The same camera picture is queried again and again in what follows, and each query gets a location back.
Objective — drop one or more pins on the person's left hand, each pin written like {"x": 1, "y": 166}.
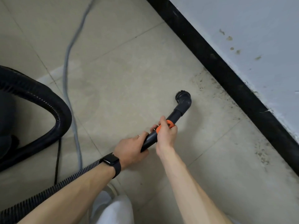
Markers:
{"x": 130, "y": 149}

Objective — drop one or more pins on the person's right hand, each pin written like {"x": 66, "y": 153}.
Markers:
{"x": 167, "y": 137}

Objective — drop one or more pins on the grey vacuum cleaner orange knobs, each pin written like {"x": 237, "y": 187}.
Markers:
{"x": 7, "y": 123}

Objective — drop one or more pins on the person's left forearm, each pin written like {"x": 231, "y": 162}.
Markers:
{"x": 65, "y": 198}

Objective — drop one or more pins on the person's right forearm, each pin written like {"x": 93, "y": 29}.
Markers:
{"x": 194, "y": 191}

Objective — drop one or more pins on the black smartwatch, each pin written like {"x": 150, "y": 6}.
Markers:
{"x": 112, "y": 162}

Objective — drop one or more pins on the light grey trousers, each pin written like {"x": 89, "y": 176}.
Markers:
{"x": 114, "y": 212}

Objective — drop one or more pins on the black baseboard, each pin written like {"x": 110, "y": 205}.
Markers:
{"x": 222, "y": 74}

